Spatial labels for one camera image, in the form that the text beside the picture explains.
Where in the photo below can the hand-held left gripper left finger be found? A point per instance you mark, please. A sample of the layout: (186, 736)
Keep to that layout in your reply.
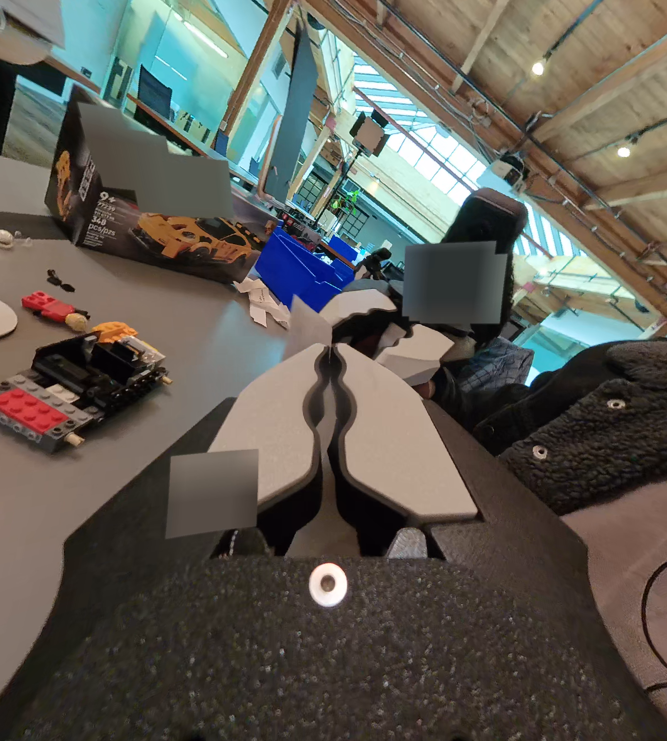
(275, 417)

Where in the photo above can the torn white paper scraps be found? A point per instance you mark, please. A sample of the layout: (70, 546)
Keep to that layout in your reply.
(264, 304)

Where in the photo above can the black fleece jacket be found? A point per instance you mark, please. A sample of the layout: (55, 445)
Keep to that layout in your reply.
(599, 417)

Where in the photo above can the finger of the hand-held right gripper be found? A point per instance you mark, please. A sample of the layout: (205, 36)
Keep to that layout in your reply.
(356, 304)
(420, 350)

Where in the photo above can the white ceiling camera device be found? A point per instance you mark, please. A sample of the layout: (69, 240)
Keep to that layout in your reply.
(510, 169)

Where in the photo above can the clear plastic dome piece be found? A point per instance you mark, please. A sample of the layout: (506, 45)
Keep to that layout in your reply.
(2, 238)

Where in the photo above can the green plant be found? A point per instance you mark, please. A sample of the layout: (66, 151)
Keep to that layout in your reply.
(345, 202)

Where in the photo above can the black toy car box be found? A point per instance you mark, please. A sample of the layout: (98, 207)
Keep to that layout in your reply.
(107, 231)

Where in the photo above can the red toy minifigure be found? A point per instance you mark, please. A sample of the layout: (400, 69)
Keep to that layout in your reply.
(44, 302)

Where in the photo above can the dark grey upright panel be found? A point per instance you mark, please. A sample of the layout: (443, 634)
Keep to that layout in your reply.
(293, 116)

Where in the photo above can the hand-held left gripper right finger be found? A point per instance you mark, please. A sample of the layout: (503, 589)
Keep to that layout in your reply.
(391, 440)

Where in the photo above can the orange toy brick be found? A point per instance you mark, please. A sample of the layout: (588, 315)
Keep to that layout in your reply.
(113, 331)

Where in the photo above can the blue plaid cloth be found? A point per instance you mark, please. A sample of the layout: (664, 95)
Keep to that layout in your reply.
(501, 362)

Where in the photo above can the black toy car chassis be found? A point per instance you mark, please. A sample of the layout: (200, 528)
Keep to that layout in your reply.
(78, 370)

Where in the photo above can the small black toy piece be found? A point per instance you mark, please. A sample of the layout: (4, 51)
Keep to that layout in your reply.
(55, 278)

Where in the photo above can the blue plastic bin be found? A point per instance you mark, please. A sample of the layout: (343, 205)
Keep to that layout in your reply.
(293, 266)

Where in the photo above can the studio light panel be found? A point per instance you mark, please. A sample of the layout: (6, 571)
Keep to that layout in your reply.
(368, 134)

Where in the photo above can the ceiling spotlight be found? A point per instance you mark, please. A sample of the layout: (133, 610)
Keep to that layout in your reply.
(623, 151)
(537, 68)

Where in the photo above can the grey desk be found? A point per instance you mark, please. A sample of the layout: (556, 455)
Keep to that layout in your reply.
(206, 324)

